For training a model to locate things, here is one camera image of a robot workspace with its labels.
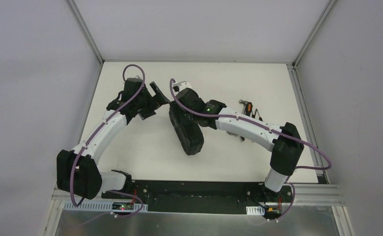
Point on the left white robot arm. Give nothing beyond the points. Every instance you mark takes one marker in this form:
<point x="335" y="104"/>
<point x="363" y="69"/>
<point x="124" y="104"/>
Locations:
<point x="77" y="169"/>

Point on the white cable duct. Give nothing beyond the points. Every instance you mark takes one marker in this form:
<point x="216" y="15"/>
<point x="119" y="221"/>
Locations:
<point x="255" y="210"/>
<point x="106" y="206"/>

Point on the aluminium frame rail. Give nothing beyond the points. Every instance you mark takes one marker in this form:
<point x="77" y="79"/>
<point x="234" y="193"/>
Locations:
<point x="329" y="195"/>

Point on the right white cable duct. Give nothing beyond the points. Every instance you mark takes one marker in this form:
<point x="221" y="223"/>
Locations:
<point x="255" y="210"/>

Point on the left white cable duct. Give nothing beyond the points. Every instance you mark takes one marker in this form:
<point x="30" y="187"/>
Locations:
<point x="106" y="206"/>

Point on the orange handled pliers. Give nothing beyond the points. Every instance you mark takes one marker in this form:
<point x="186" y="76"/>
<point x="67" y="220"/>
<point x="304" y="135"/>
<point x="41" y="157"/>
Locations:
<point x="254" y="113"/>

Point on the hammer with black handle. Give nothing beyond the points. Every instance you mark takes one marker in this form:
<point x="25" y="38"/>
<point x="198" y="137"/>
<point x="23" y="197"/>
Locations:
<point x="244" y="103"/>

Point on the black plastic tool case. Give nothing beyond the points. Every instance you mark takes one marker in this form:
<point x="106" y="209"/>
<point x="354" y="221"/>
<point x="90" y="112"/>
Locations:
<point x="189" y="134"/>

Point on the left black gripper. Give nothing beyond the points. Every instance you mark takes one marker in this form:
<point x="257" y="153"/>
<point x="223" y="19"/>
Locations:
<point x="148" y="103"/>

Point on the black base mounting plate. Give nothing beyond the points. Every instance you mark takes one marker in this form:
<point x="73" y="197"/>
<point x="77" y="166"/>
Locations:
<point x="205" y="197"/>

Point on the silver measuring tape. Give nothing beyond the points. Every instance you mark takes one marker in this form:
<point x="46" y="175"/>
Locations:
<point x="232" y="134"/>

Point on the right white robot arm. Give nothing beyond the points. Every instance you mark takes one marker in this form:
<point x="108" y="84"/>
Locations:
<point x="283" y="142"/>

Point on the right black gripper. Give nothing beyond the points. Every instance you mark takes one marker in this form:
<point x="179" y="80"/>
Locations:
<point x="186" y="129"/>

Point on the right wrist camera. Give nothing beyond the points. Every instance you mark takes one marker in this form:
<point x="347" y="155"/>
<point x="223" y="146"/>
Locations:
<point x="179" y="86"/>

